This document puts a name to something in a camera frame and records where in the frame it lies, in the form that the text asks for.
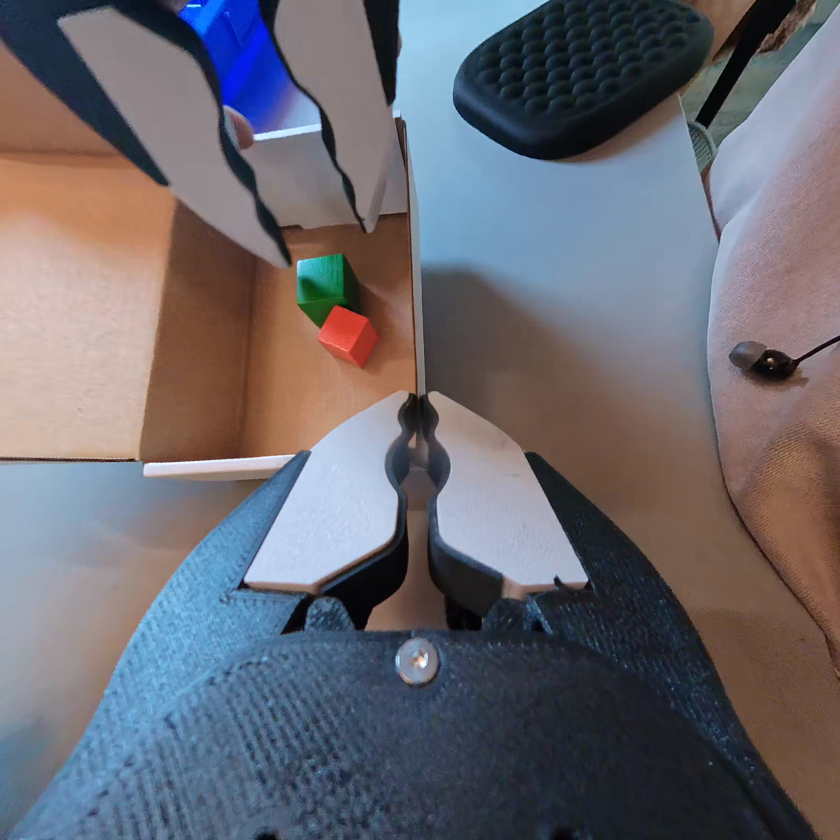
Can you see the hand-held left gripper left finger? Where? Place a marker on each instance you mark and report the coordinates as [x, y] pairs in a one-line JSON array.
[[328, 505]]

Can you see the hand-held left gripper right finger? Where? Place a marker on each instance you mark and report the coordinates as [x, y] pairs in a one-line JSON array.
[[499, 512]]

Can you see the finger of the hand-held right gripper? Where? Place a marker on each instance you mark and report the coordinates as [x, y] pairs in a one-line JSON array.
[[164, 131], [341, 98]]

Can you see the blue cube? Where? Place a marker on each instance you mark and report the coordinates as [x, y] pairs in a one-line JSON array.
[[243, 65]]

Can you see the red wooden cube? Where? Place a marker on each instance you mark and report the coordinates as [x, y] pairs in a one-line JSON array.
[[348, 334]]

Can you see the green wooden cube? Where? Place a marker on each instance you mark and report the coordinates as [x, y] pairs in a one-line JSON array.
[[325, 282]]

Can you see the cardboard box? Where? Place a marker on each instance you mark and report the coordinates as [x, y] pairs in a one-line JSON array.
[[79, 295]]

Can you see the small black clip-on microphone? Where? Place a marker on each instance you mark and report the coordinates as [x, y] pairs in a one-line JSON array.
[[764, 359]]

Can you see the black chair leg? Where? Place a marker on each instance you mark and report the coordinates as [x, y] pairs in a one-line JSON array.
[[741, 62]]

